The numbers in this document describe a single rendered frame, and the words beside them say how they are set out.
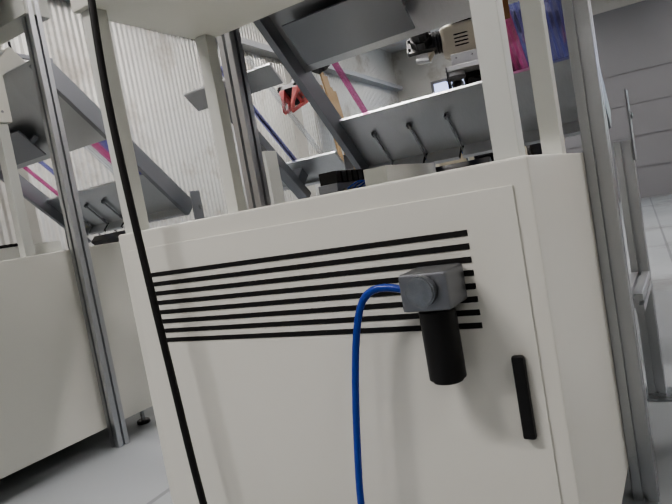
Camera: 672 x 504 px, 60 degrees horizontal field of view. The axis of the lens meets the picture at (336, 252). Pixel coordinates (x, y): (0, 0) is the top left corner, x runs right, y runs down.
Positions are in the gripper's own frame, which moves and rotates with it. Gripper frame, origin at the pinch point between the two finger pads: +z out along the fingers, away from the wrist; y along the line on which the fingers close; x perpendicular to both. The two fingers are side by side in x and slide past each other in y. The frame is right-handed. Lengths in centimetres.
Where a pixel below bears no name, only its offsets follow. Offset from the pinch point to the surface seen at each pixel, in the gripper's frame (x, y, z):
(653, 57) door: 514, 94, -620
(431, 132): 14.7, 41.9, 8.7
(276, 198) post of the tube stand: 15.3, -8.7, 20.7
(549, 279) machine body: -29, 84, 90
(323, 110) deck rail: -4.3, 18.1, 11.2
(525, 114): 16, 67, 9
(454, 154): 22, 46, 12
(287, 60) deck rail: -22.2, 18.0, 11.6
